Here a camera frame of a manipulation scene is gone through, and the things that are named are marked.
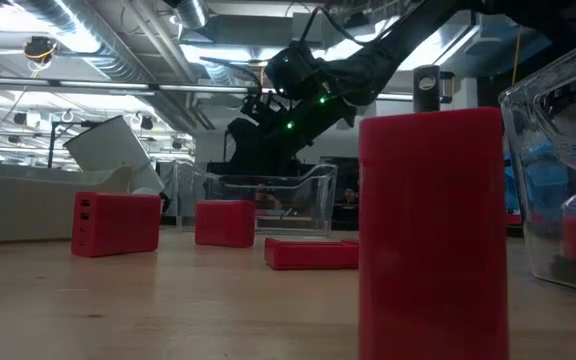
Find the red wall charger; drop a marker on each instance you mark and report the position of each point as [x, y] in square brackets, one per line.
[433, 225]
[225, 225]
[118, 225]

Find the red digital clock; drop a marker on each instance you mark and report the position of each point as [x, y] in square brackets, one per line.
[303, 255]

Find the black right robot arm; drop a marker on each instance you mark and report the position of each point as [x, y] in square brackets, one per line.
[368, 65]

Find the large clear plastic bin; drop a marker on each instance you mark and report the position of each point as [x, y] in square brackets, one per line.
[308, 210]

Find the grey cover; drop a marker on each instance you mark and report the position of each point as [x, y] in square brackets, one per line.
[168, 187]

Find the long linear light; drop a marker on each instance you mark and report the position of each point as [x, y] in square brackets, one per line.
[118, 86]

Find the grey plastic bin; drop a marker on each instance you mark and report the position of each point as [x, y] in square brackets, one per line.
[18, 210]

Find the small clear plastic bin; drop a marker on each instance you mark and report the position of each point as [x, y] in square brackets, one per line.
[515, 150]

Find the black aluminium table frame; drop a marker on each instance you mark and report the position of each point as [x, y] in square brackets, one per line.
[167, 220]

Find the silver round duct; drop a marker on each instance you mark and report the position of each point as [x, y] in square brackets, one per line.
[190, 12]

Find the silver spiral duct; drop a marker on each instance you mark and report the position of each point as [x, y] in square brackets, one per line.
[113, 65]

